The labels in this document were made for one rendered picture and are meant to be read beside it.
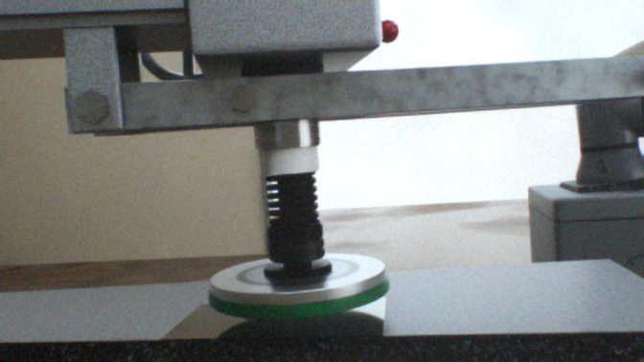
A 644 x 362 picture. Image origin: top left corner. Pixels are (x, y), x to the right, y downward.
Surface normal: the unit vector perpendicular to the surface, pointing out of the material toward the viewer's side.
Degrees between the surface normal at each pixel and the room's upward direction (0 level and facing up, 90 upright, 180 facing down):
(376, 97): 90
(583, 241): 90
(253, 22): 90
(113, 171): 90
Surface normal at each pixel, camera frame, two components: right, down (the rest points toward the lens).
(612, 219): -0.15, 0.07
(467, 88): 0.15, 0.05
